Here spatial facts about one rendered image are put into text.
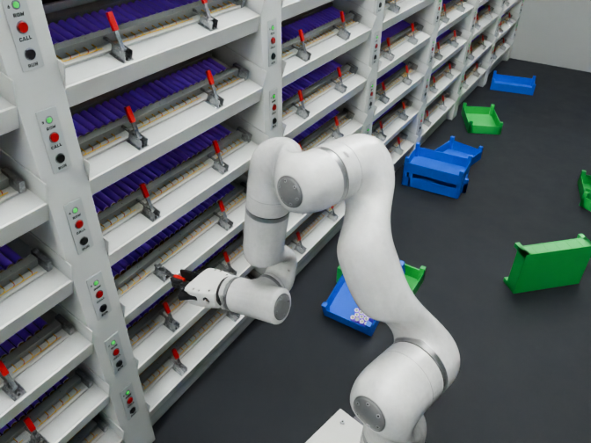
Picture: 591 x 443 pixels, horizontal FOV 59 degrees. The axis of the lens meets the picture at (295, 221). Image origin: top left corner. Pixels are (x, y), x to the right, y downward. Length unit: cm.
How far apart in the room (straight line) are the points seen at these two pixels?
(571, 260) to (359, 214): 153
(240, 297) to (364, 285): 40
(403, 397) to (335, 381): 95
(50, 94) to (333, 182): 52
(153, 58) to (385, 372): 77
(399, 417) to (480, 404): 98
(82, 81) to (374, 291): 65
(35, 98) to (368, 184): 59
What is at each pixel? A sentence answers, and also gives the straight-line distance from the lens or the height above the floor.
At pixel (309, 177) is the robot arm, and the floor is 105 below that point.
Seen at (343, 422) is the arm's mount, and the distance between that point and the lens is 136.
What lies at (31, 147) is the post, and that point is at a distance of 104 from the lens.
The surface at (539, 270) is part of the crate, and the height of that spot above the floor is 11.
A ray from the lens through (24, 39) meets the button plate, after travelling 99.
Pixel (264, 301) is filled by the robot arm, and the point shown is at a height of 64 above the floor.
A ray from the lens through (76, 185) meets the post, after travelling 112.
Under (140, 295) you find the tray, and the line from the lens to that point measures 140.
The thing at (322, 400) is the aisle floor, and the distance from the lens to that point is 179.
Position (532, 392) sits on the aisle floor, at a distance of 197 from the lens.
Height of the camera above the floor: 145
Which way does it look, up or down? 36 degrees down
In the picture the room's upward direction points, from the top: 1 degrees clockwise
